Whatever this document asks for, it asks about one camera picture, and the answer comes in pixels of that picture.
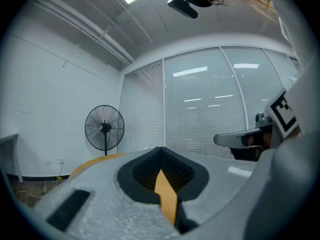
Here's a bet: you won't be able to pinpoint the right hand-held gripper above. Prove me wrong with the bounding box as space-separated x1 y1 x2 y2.
213 88 301 163

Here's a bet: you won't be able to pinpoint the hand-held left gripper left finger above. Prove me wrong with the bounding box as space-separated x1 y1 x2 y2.
32 146 182 240

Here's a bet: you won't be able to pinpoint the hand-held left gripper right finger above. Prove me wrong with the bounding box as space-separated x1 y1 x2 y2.
159 146 260 235

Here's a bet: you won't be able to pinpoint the glass partition with blinds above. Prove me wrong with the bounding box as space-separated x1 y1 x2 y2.
119 45 305 160

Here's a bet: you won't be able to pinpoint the round wooden table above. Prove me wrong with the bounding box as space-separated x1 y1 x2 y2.
68 152 179 227

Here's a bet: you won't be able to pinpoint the black standing fan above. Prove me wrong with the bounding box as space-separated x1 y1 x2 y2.
84 104 126 157

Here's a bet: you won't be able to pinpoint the white desk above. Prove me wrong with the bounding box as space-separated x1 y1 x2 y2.
0 132 24 184

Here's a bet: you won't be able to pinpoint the white ceiling pipes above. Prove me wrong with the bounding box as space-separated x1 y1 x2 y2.
29 0 136 65

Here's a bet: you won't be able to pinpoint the black head-mounted camera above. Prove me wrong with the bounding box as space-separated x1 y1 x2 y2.
167 0 199 20

